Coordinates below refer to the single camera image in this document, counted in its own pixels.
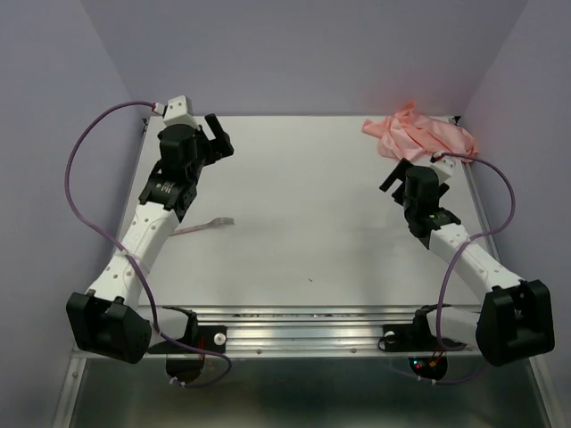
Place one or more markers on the pink handled fork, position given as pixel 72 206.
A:
pixel 215 223

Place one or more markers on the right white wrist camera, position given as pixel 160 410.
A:
pixel 443 166

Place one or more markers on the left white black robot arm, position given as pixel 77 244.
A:
pixel 104 319

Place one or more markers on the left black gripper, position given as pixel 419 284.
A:
pixel 218 148

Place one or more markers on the aluminium rail frame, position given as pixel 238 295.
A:
pixel 319 257

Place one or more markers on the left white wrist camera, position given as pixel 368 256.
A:
pixel 177 111

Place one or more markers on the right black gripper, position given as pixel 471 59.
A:
pixel 399 172

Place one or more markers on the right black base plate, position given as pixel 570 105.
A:
pixel 458 331

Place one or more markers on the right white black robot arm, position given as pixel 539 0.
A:
pixel 514 320

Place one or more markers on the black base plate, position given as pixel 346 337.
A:
pixel 458 331
pixel 183 326

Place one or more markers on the pink cloth napkin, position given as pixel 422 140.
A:
pixel 410 135

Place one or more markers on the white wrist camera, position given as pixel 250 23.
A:
pixel 177 111
pixel 443 166

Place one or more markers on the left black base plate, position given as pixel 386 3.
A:
pixel 183 326

